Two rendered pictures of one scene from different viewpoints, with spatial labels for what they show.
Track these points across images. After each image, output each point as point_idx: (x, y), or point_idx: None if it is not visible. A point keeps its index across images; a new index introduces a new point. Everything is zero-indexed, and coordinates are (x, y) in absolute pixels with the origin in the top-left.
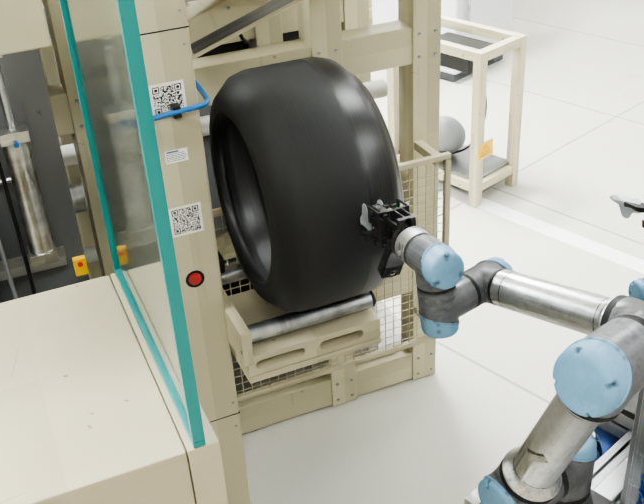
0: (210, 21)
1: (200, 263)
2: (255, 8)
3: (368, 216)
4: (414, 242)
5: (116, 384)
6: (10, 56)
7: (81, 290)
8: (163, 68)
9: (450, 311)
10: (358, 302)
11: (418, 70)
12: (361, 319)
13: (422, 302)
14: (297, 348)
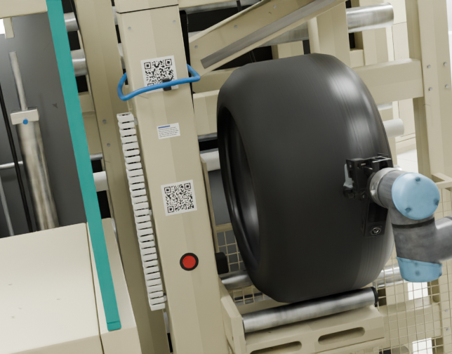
0: (219, 38)
1: (194, 245)
2: (261, 27)
3: (347, 171)
4: (387, 176)
5: (54, 289)
6: (31, 52)
7: (55, 232)
8: (154, 43)
9: (429, 248)
10: (359, 296)
11: (430, 102)
12: (363, 316)
13: (397, 239)
14: (293, 341)
